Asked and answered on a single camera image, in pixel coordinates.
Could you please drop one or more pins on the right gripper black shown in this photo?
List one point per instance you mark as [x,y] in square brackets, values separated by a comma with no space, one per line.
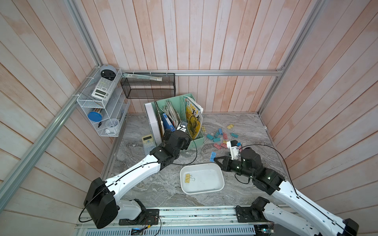
[226,163]

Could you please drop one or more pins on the white plastic storage tray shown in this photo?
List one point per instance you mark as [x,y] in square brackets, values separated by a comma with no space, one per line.
[208,179]

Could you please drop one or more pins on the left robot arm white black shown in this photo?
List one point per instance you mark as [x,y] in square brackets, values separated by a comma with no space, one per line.
[103,199]

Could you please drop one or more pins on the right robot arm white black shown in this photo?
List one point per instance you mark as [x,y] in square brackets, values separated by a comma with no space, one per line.
[310,220]

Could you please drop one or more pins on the white binder box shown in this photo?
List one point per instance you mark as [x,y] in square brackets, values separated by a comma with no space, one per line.
[154,122]

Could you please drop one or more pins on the yellow art magazine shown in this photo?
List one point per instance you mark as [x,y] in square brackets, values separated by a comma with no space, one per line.
[194,116]

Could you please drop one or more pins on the blue file folder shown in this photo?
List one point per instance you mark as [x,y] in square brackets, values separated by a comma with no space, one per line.
[167,124]

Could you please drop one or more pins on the small desk calculator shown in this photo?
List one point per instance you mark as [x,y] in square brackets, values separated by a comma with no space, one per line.
[148,143]

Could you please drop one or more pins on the stack of papers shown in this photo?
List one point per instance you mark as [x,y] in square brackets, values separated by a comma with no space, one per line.
[171,113]

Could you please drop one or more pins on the ruler on basket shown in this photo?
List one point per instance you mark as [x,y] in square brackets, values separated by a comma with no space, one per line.
[141,77]

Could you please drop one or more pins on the white tape dispenser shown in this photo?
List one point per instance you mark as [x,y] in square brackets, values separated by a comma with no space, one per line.
[112,126]

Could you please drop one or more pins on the blue lid jar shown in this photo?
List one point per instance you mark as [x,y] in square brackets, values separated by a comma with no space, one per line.
[95,115]

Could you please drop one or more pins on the white calculator on shelf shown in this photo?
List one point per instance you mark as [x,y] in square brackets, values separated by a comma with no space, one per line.
[103,89]

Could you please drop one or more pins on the grey round clock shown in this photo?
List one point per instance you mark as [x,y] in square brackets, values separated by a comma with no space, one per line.
[108,72]

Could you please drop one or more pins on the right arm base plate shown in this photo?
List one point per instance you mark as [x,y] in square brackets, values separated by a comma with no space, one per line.
[250,215]

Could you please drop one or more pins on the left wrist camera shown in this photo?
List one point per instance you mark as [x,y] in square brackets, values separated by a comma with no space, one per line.
[183,126]

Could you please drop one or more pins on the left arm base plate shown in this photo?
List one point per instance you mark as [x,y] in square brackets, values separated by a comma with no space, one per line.
[147,217]

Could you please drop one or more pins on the black mesh wall basket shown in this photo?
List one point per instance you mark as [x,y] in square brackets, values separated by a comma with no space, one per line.
[149,89]

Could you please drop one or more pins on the white wire wall shelf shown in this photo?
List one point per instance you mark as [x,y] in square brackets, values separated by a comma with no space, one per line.
[115,107]

